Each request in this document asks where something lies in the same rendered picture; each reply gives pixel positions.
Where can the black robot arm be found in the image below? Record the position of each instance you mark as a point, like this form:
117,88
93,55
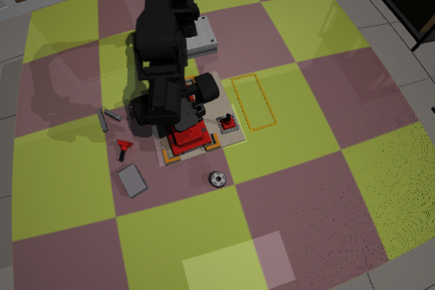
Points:
160,38

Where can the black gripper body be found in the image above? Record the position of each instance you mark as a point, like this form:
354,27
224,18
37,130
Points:
205,85

